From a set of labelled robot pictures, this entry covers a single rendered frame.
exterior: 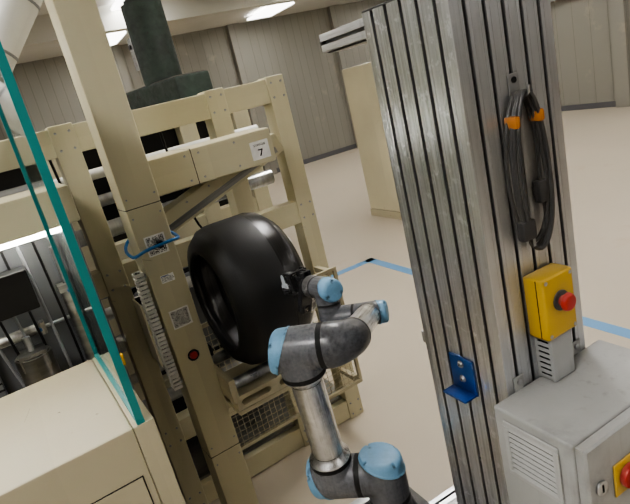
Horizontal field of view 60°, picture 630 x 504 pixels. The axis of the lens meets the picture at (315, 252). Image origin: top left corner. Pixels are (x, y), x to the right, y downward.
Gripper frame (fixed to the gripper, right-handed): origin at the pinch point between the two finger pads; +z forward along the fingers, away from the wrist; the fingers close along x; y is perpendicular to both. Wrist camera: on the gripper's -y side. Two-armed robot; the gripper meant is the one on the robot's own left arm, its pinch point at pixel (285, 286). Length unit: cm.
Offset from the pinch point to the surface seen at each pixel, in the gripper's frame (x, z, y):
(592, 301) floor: -250, 64, -123
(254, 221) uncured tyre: -3.5, 17.3, 24.2
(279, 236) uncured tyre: -7.7, 8.6, 16.6
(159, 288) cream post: 38.7, 20.4, 13.4
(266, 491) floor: 14, 77, -117
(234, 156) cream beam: -15, 43, 50
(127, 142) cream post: 32, 15, 65
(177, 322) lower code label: 36.7, 21.9, -1.3
